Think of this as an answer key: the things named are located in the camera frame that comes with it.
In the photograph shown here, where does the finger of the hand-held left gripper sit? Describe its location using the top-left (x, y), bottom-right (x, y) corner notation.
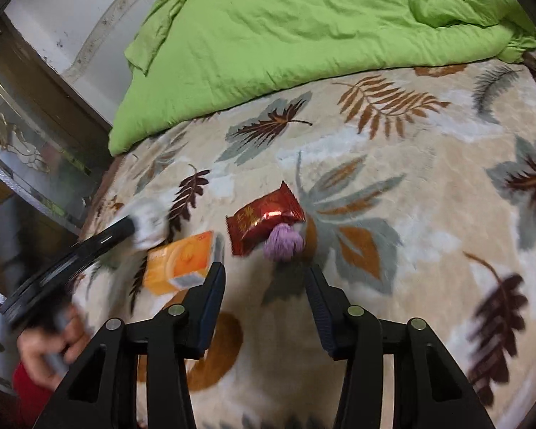
top-left (71, 214), bottom-right (138, 261)

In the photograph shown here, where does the orange cardboard box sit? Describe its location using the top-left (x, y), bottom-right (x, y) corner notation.
top-left (142, 231), bottom-right (220, 297)

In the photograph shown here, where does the dark red snack packet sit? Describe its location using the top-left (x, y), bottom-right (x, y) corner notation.
top-left (225, 181), bottom-right (306, 257)

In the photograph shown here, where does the white paper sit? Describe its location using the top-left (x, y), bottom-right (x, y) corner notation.
top-left (124, 198), bottom-right (171, 252)

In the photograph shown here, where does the person's left forearm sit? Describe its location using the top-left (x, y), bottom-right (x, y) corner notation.
top-left (11, 361), bottom-right (60, 429)

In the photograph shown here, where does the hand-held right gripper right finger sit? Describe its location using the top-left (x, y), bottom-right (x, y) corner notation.
top-left (304, 263), bottom-right (497, 429)

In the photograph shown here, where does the wardrobe glass door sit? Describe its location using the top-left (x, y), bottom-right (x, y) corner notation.
top-left (0, 60), bottom-right (112, 235)

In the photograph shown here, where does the purple wrapper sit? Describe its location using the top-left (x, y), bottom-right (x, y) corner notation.
top-left (263, 222), bottom-right (306, 263)

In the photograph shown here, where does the person's left hand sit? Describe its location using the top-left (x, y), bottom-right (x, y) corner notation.
top-left (17, 306), bottom-right (91, 390)

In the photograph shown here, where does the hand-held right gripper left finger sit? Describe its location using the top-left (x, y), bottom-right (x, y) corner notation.
top-left (32, 261), bottom-right (227, 429)

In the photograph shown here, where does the green quilt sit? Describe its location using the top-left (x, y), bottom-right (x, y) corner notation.
top-left (108, 0), bottom-right (536, 156)

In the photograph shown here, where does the leaf print blanket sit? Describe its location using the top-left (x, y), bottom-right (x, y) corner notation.
top-left (78, 51), bottom-right (536, 429)

